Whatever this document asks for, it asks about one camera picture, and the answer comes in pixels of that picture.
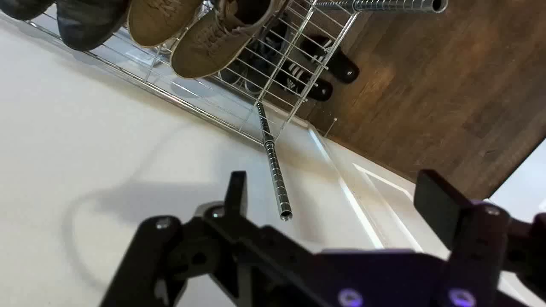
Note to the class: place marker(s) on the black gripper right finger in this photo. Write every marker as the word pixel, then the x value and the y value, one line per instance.
pixel 483 244

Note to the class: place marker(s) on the white door frame trim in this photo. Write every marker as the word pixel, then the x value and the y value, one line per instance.
pixel 318 181

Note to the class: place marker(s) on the white panel door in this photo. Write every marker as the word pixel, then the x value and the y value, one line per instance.
pixel 393 210

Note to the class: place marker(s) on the tan suede shoe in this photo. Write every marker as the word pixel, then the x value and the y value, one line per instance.
pixel 159 19
pixel 210 44

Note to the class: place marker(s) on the black shoe white stripes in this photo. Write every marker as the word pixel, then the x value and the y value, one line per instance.
pixel 321 89
pixel 343 66

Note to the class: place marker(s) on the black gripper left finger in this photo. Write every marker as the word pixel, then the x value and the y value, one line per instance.
pixel 171 256

